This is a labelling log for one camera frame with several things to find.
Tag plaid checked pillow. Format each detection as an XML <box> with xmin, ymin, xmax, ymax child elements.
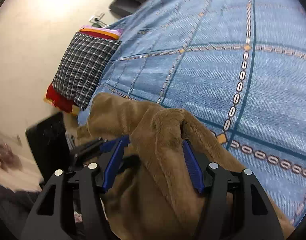
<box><xmin>52</xmin><ymin>32</ymin><xmax>121</xmax><ymax>110</ymax></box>

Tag blue patterned bed quilt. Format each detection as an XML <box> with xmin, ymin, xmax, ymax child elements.
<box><xmin>78</xmin><ymin>0</ymin><xmax>306</xmax><ymax>225</ymax></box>

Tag wall power socket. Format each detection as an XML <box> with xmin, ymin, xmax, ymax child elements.
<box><xmin>89</xmin><ymin>12</ymin><xmax>106</xmax><ymax>28</ymax></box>

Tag brown fleece pants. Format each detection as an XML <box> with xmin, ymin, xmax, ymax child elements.
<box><xmin>78</xmin><ymin>93</ymin><xmax>294</xmax><ymax>239</ymax></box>

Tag orange pink folded cloth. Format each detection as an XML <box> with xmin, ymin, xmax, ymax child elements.
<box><xmin>79</xmin><ymin>25</ymin><xmax>122</xmax><ymax>40</ymax></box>

